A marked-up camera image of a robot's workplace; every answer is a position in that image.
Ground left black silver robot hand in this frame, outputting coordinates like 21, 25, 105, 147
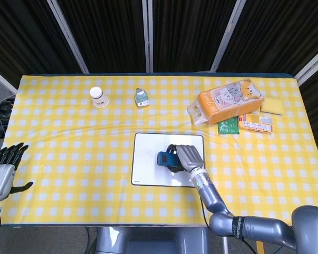
0, 142, 34, 201

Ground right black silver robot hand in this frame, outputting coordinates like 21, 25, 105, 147
166, 144, 204, 174

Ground blue whiteboard eraser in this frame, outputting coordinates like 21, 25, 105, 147
156, 151, 181, 167

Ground green flat packet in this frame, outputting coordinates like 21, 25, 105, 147
217, 117, 240, 135

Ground orange cat print tissue pack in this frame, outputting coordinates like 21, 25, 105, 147
188, 78, 265, 126

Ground yellow white checked tablecloth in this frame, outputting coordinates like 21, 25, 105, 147
0, 75, 318, 228

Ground yellow red cardboard box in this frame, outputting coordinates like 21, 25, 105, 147
237, 113, 273, 134

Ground grey robot torso base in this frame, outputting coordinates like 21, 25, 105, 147
95, 226, 210, 254

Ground yellow sponge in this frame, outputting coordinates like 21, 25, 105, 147
259, 96, 284, 116

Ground white paper cup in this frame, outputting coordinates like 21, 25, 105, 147
89, 86, 110, 108

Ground white whiteboard with black frame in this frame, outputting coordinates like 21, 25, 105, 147
130, 132, 206, 188

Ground black floor cables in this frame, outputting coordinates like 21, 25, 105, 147
0, 89, 15, 138

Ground white partition frame post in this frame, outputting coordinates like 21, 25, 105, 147
142, 0, 154, 73
0, 65, 18, 97
210, 0, 246, 72
46, 0, 90, 74
294, 43, 318, 86

